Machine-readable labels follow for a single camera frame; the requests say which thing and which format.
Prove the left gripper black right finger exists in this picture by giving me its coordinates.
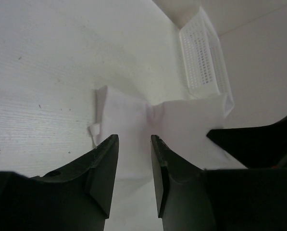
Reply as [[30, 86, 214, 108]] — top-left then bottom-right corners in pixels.
[[151, 135, 287, 231]]

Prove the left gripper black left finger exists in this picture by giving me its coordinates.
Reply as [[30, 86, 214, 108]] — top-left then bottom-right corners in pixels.
[[0, 135, 119, 231]]

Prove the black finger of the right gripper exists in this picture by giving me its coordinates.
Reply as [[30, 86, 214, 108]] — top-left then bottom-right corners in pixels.
[[207, 116, 287, 168]]

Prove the white plastic basket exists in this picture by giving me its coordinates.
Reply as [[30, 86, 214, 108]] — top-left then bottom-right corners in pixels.
[[179, 7, 233, 104]]

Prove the white tank top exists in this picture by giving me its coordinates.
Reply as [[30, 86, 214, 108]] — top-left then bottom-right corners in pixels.
[[90, 86, 233, 231]]

